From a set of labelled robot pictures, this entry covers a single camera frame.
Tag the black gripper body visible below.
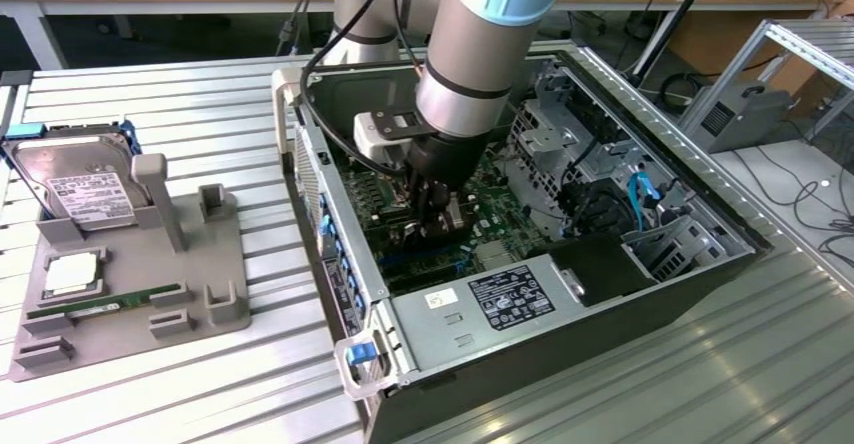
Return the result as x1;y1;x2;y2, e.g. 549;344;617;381
402;132;492;200

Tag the graphics card with metal bracket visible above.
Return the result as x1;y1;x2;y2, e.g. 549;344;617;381
392;196;485;253

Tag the green motherboard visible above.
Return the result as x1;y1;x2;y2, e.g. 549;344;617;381
336;153;568;295

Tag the silver chipset heat sink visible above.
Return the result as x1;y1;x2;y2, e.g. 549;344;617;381
473;242;519;270

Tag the perforated metal drive cage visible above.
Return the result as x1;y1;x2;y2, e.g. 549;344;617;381
503;96;641;200

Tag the grey power supply unit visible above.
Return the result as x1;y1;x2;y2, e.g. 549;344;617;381
385;256;588;373

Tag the open black PC case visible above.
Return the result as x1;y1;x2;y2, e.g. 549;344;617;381
269;38;775;444

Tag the metal disk bay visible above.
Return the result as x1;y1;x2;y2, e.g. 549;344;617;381
623;213;735;283

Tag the black stand pole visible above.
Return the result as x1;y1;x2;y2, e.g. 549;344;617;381
629;0;721;78

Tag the grey computer tower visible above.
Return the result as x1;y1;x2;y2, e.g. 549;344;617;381
692;83;792;154

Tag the grey parts rack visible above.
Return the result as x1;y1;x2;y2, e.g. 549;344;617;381
9;153;253;384

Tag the green RAM stick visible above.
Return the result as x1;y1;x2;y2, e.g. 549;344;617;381
29;283;181;318

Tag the hard disk with blue caddy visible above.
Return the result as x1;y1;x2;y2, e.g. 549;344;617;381
0;121;152;230

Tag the silver CPU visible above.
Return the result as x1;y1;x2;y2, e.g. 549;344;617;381
42;253;101;298

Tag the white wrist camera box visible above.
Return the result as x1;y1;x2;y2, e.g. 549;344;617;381
350;110;428;170

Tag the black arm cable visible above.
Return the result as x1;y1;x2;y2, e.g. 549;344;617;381
277;0;428;175

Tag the blue wire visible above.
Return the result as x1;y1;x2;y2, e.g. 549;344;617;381
627;171;665;233

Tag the aluminium profile frame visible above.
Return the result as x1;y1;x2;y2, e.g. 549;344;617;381
676;17;854;145

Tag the black cable bundle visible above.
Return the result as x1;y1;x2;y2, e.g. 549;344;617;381
752;143;854;265

